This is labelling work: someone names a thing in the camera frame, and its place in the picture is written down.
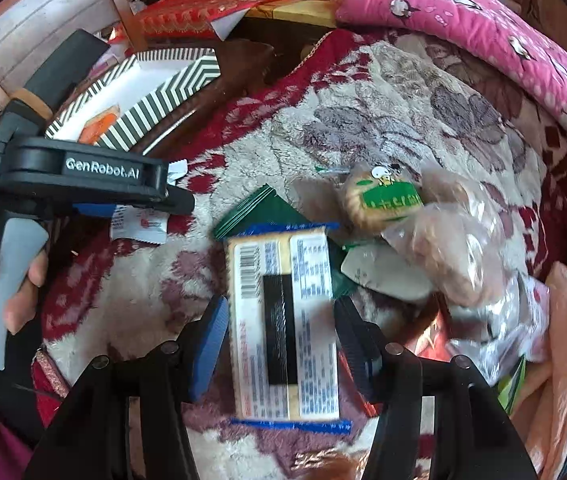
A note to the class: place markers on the yellow wooden cabinet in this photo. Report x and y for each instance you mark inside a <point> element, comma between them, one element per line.
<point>293,10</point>

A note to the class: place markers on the striped cardboard box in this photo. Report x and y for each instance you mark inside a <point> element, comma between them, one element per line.
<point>133,80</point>

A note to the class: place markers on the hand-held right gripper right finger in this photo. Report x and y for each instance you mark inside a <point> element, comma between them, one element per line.
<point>358,355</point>

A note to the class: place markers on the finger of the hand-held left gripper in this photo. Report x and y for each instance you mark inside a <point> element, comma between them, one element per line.
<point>96,209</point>
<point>181,200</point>

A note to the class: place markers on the light green packet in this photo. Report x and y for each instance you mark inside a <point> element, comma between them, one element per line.
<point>512,385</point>

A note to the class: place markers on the red embroidered cloth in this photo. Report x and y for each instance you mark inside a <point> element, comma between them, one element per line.
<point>223,0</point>

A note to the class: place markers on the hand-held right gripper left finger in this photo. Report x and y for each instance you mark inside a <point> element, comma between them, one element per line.
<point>209,345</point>

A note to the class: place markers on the orange snack packet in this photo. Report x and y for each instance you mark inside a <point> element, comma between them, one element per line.
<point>99,127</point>

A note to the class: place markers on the round biscuit packet green label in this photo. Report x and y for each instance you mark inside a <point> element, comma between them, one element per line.
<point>381,200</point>

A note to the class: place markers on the small white barcode packet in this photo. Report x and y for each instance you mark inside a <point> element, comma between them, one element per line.
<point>141,224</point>

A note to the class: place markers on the person's left hand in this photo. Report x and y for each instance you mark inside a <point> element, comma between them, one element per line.
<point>18,310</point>

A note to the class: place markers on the yellow cracker packet blue edges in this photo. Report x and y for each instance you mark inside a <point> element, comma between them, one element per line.
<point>283,320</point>

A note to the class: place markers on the clear zip bag of nuts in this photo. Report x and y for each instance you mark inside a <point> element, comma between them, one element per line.
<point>458,255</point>

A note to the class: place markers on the stack of dark green packets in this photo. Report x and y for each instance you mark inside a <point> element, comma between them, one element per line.
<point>258,210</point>

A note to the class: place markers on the floral plush blanket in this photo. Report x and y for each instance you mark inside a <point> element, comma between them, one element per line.
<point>388,110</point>

